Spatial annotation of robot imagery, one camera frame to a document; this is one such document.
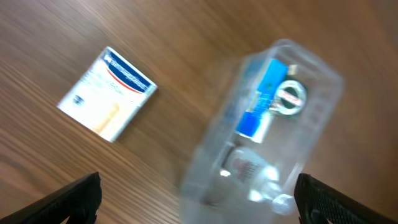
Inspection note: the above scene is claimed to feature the clear plastic container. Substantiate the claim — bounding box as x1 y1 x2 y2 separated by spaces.
180 39 343 223

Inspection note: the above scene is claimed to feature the white blue medicine box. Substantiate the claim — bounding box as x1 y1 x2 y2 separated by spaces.
252 111 275 144

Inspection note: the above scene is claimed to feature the small hand sanitizer bottle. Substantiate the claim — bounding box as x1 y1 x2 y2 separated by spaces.
220 146 294 215

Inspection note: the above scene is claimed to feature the blue Vicks lozenge box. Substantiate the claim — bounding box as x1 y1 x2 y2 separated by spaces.
236 59 288 141

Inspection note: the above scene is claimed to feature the white Hansaplast plaster box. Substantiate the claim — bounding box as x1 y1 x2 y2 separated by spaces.
57 47 157 142

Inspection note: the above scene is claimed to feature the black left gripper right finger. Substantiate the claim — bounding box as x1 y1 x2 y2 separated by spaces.
294 173 397 224

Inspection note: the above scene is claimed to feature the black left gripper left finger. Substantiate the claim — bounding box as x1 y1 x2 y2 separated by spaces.
1 172 102 224

